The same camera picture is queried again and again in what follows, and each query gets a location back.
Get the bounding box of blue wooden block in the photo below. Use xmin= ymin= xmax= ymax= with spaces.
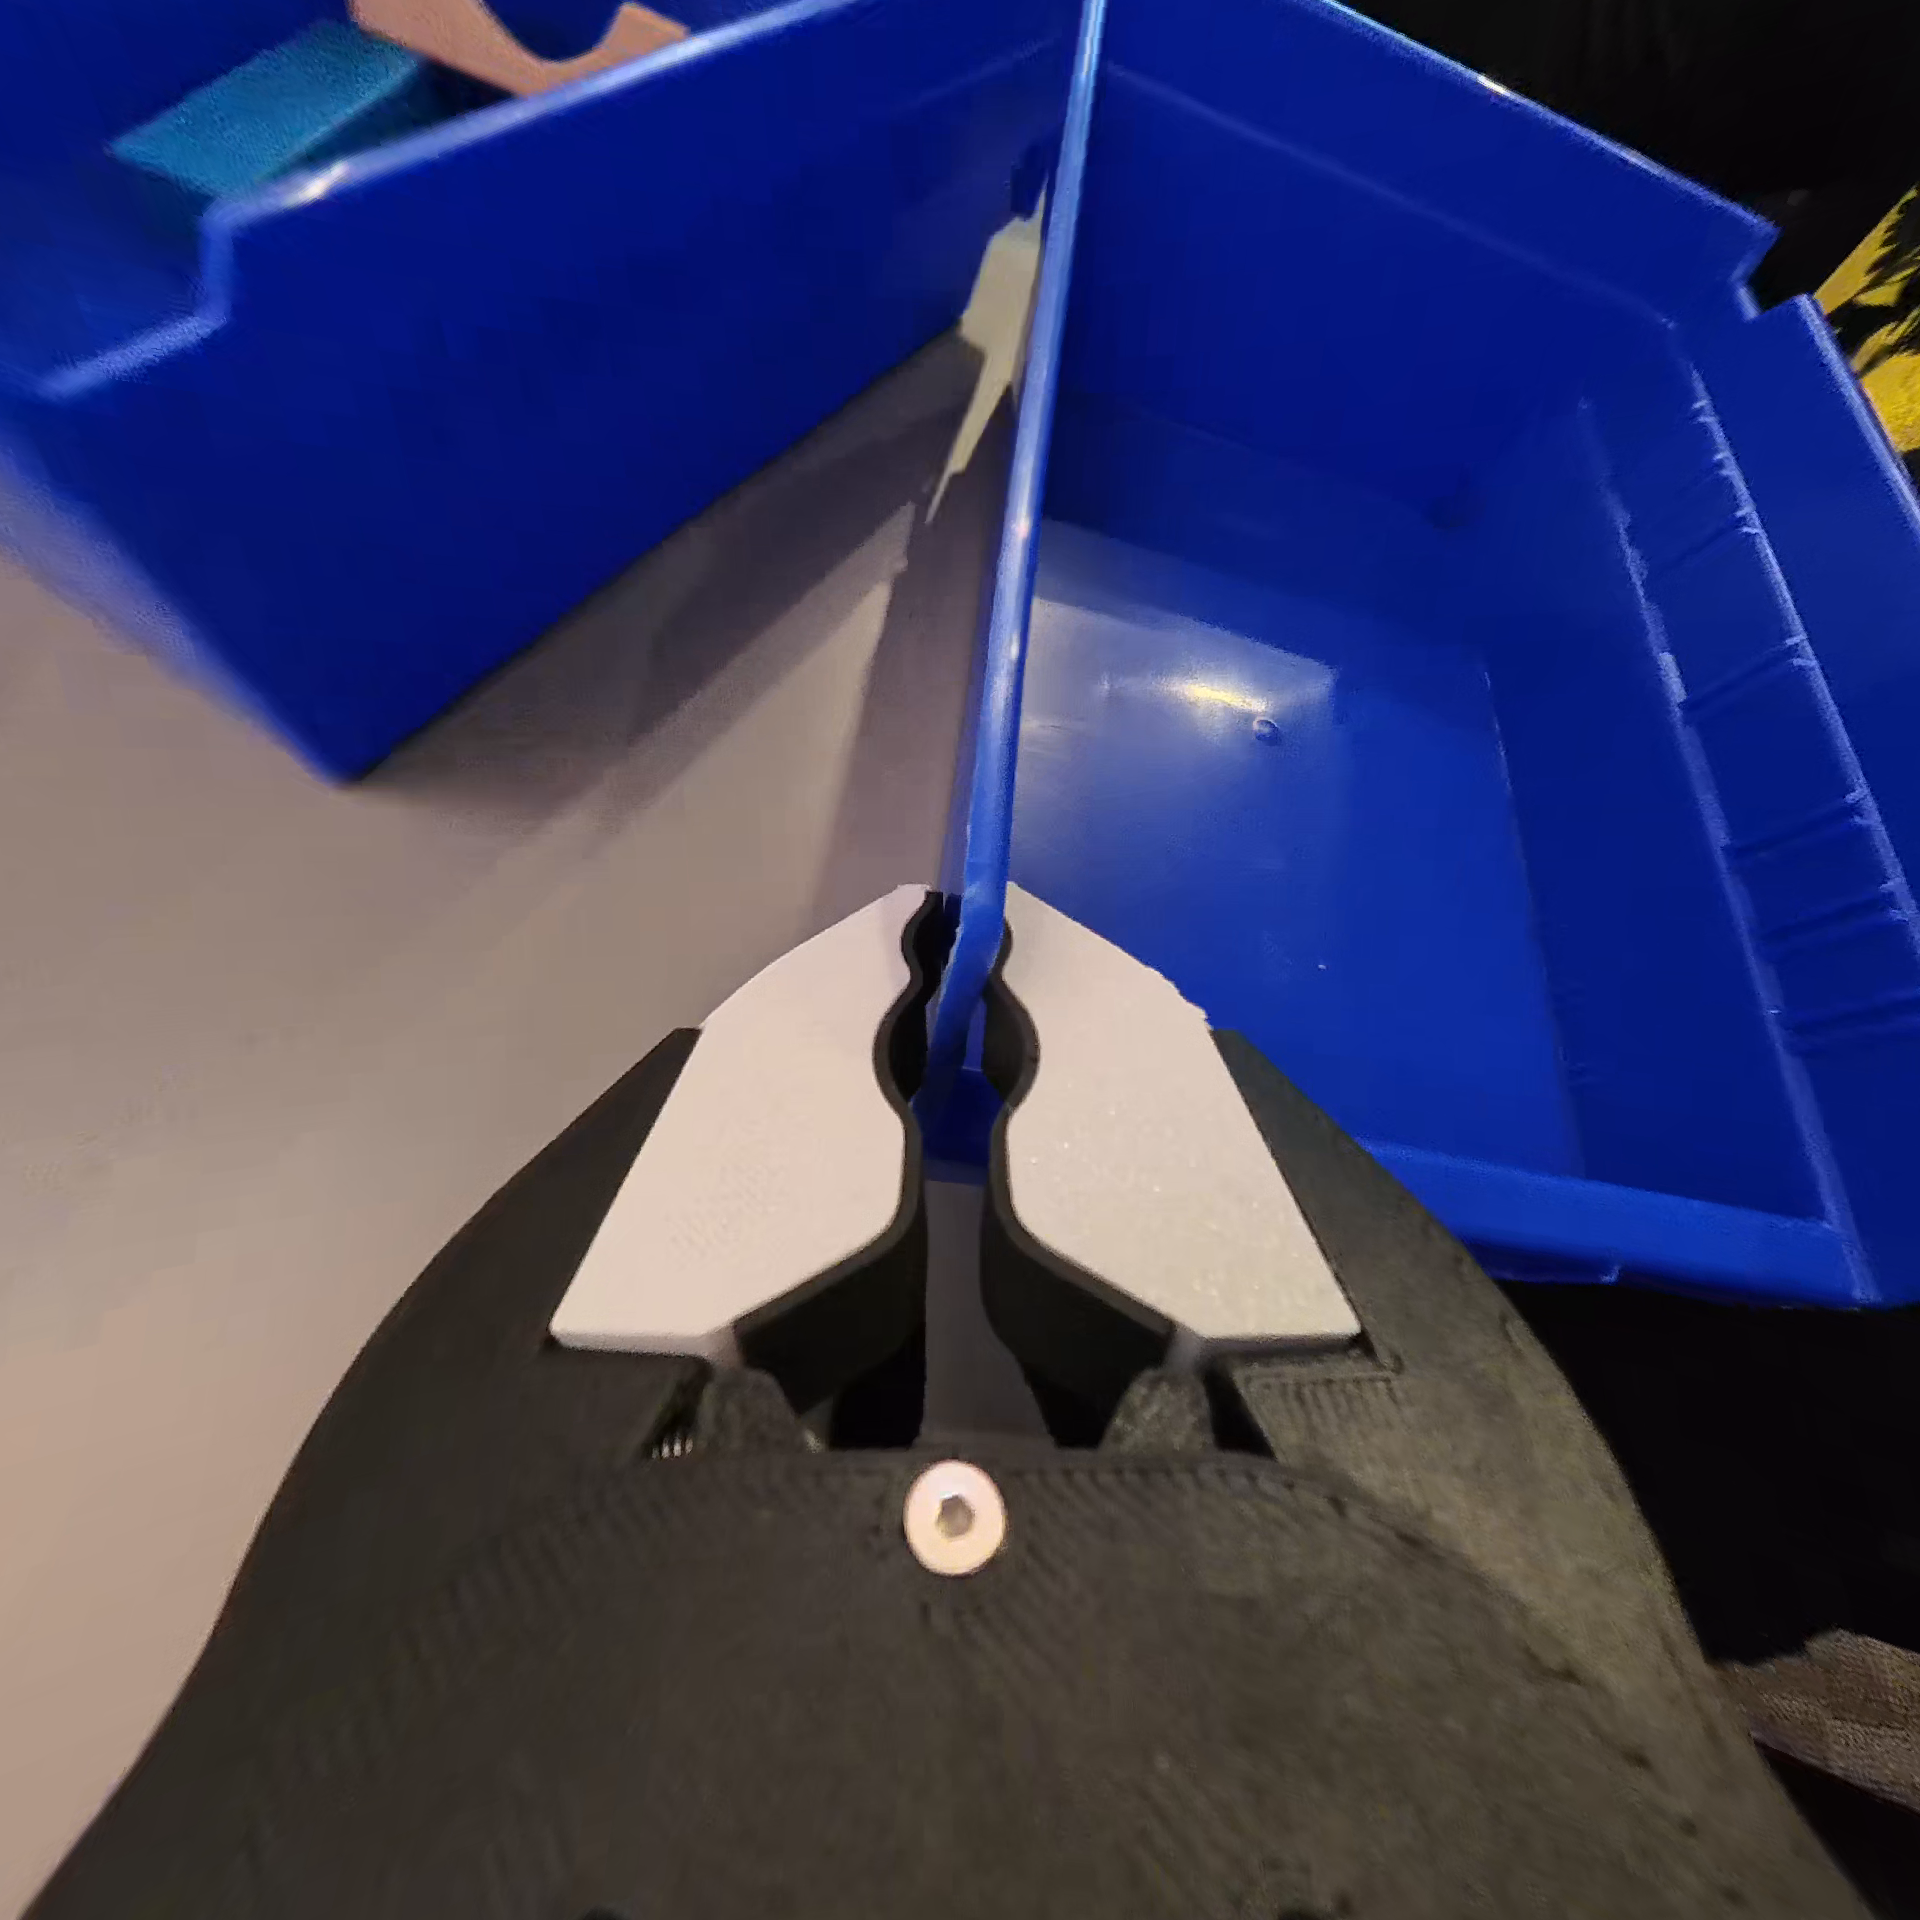
xmin=107 ymin=28 xmax=453 ymax=196

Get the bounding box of natural wooden arch block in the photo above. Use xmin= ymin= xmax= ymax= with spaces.
xmin=348 ymin=0 xmax=693 ymax=99

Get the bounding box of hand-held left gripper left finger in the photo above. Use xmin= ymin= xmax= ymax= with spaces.
xmin=551 ymin=882 xmax=952 ymax=1445

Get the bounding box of blue plastic bin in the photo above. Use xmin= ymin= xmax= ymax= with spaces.
xmin=908 ymin=0 xmax=1920 ymax=1309
xmin=0 ymin=0 xmax=1088 ymax=782

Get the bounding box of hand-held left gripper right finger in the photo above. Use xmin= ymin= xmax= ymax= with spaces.
xmin=976 ymin=880 xmax=1366 ymax=1451

